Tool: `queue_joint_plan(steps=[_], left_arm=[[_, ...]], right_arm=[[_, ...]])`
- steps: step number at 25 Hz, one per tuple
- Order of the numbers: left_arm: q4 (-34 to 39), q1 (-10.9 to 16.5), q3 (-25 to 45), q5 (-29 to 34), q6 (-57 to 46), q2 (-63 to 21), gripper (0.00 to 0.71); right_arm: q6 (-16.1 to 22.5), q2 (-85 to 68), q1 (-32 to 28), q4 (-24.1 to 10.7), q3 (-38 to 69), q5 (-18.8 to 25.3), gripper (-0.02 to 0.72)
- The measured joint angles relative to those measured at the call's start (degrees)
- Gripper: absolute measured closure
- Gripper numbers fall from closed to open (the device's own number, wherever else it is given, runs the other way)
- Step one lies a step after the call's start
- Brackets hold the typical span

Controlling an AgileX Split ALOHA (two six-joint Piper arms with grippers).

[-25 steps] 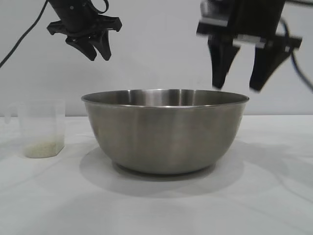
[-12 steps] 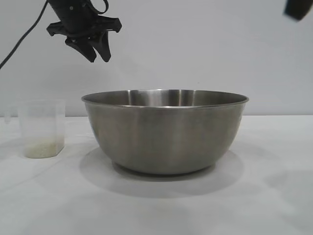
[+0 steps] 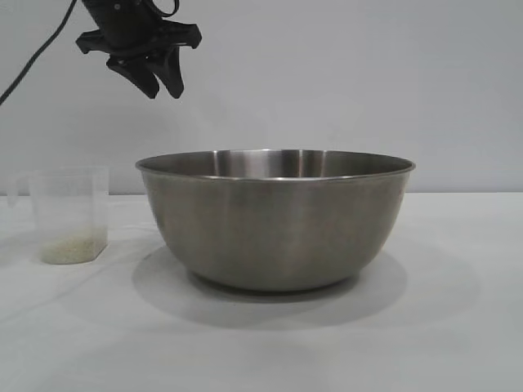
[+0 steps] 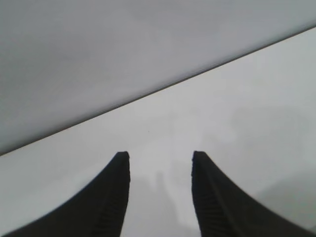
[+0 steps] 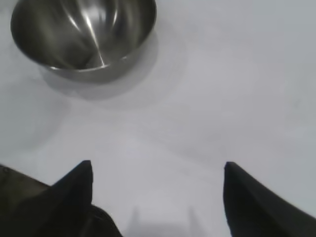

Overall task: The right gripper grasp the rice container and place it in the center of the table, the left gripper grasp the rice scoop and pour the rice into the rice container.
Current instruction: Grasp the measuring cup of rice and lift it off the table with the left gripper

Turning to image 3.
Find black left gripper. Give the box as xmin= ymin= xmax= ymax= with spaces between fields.
xmin=75 ymin=0 xmax=203 ymax=100

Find looped black left gripper cable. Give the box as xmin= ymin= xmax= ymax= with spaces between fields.
xmin=151 ymin=0 xmax=181 ymax=18

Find stainless steel mixing bowl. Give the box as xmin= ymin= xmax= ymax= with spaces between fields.
xmin=135 ymin=148 xmax=418 ymax=292

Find white rice grains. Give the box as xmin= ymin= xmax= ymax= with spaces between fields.
xmin=40 ymin=229 xmax=109 ymax=265

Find long black left arm cable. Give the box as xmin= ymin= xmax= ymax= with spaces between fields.
xmin=0 ymin=0 xmax=78 ymax=105

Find translucent plastic measuring cup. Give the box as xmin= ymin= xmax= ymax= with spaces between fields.
xmin=7 ymin=166 xmax=110 ymax=265

